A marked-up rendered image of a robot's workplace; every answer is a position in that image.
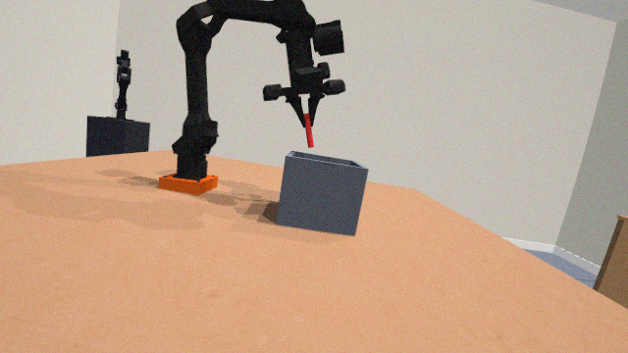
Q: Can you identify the red peg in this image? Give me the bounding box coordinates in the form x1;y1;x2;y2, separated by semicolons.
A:
304;113;314;148

